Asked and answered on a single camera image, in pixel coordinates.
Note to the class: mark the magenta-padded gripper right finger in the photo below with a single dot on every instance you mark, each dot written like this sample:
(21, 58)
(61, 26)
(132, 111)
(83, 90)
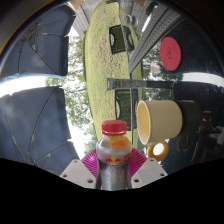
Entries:
(148, 171)

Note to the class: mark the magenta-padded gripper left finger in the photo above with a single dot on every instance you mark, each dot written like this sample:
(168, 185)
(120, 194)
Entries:
(78, 173)

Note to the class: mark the clear red-capped drink bottle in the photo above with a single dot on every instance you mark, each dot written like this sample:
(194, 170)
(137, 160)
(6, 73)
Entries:
(113, 163)

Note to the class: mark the grey striped tube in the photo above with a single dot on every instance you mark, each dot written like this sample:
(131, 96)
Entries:
(140, 83)

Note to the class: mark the flat round red coaster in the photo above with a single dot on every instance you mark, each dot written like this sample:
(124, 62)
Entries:
(170, 53)

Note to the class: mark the grey slatted metal table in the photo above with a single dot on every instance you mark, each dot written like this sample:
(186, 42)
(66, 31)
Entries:
(153, 33)

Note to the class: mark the small dark ashtray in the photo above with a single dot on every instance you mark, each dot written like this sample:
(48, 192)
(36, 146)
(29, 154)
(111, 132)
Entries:
(131, 20)

